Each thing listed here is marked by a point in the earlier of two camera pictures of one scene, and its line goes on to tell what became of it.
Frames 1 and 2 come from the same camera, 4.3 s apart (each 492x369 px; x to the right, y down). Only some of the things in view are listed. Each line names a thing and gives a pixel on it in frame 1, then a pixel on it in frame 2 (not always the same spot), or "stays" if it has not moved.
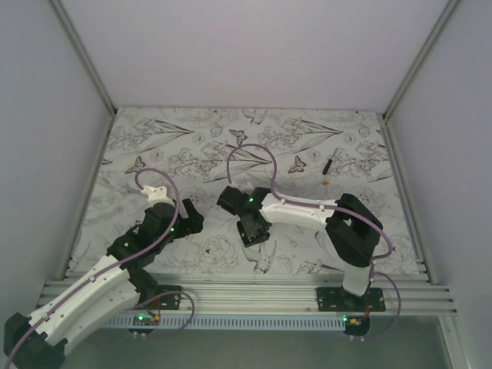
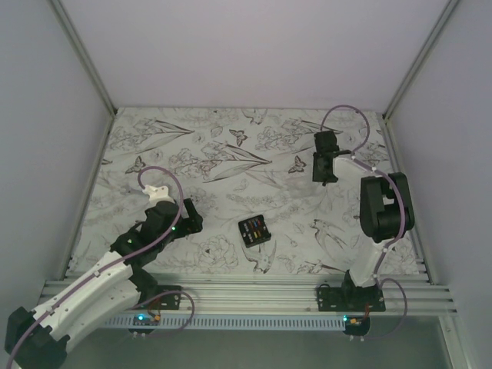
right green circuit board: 357,325 stays
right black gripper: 253,231 to 317,177
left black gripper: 188,225 stays
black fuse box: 254,232 stays
